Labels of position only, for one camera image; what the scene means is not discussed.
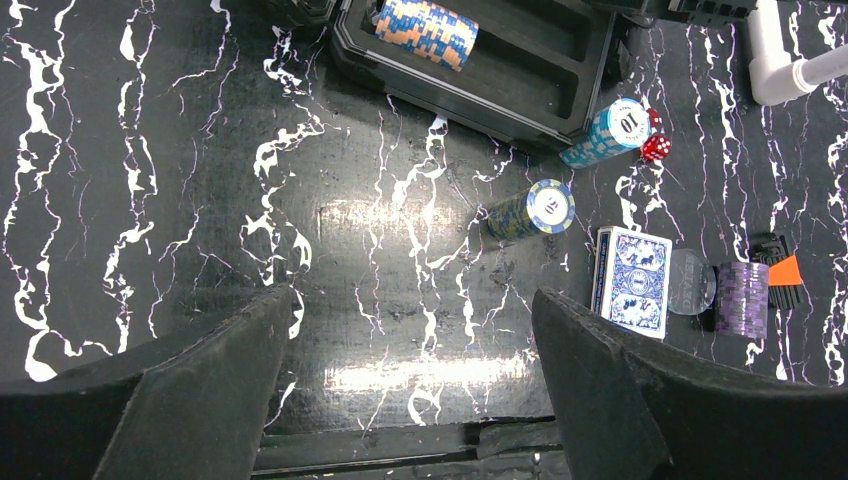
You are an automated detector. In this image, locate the red die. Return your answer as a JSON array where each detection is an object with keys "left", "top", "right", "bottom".
[
  {"left": 641, "top": 133, "right": 672, "bottom": 162},
  {"left": 647, "top": 108, "right": 664, "bottom": 133}
]

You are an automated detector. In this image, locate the blue playing card deck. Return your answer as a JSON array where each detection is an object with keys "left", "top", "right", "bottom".
[{"left": 590, "top": 226, "right": 672, "bottom": 340}]

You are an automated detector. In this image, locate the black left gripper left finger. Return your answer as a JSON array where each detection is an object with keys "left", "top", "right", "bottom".
[{"left": 1, "top": 286, "right": 292, "bottom": 479}]

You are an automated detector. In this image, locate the orange blue poker chip stack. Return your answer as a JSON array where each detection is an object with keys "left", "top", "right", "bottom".
[{"left": 372, "top": 0, "right": 480, "bottom": 72}]

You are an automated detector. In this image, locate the black poker set case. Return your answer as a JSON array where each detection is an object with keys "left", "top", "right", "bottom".
[{"left": 254, "top": 1, "right": 617, "bottom": 152}]

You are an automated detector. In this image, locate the teal poker chip stack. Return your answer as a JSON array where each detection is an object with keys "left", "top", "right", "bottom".
[{"left": 559, "top": 98, "right": 652, "bottom": 169}]

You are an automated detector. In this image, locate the white PVC pipe frame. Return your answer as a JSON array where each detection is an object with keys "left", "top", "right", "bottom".
[{"left": 747, "top": 1, "right": 847, "bottom": 106}]

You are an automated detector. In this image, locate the dark blue poker chip stack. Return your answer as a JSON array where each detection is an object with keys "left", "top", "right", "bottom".
[{"left": 487, "top": 179, "right": 576, "bottom": 241}]

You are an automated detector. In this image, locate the black orange hex key set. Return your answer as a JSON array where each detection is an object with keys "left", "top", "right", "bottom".
[{"left": 750, "top": 230, "right": 804, "bottom": 311}]

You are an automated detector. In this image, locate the purple poker chip stack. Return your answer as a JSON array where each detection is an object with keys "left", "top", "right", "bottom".
[{"left": 714, "top": 262, "right": 769, "bottom": 340}]

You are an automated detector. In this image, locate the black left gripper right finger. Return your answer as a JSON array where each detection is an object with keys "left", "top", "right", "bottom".
[{"left": 532, "top": 288, "right": 847, "bottom": 479}]

